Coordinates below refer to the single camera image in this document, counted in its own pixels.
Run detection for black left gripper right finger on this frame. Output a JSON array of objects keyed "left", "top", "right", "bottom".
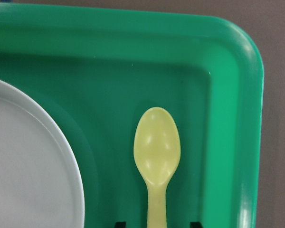
[{"left": 190, "top": 221, "right": 202, "bottom": 228}]

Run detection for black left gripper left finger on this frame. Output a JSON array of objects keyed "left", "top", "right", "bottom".
[{"left": 114, "top": 221, "right": 126, "bottom": 228}]

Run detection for white round plate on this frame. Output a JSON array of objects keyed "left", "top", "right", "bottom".
[{"left": 0, "top": 80, "right": 85, "bottom": 228}]

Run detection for green plastic tray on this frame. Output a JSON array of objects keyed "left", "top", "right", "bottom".
[{"left": 0, "top": 3, "right": 264, "bottom": 228}]

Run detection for yellow plastic spoon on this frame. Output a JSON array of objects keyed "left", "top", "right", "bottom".
[{"left": 133, "top": 107, "right": 181, "bottom": 228}]

